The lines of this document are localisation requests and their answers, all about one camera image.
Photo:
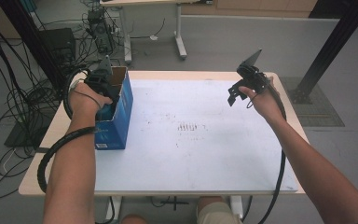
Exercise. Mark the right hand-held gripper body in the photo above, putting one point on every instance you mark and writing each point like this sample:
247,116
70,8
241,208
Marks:
252,74

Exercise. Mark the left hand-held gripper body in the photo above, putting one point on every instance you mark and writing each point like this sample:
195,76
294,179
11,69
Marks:
102,81

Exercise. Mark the blue cardboard box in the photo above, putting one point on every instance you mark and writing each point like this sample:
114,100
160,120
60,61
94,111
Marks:
118,124

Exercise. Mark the person's left hand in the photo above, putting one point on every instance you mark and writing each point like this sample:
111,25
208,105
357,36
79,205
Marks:
85,104

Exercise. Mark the person's right hand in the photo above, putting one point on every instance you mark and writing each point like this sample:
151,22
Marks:
265,104

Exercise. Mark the computer tower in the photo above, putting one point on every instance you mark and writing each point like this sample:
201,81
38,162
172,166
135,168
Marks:
101,29

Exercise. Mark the black box case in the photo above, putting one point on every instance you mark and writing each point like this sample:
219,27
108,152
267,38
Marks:
59,43

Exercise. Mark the white table mat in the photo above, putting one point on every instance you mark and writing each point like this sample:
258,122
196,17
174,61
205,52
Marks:
199,149

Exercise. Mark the light wooden table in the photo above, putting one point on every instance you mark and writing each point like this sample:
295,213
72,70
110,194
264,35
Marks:
62,124

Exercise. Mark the white desk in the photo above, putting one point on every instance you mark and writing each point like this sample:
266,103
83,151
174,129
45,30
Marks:
180,37

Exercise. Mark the person's leg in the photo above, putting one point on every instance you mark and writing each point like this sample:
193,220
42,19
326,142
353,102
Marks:
133,219
217,211

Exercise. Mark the black metal post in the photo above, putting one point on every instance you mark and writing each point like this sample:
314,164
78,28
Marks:
34,43
332,46

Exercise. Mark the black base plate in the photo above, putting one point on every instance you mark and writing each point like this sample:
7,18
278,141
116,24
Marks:
21,135

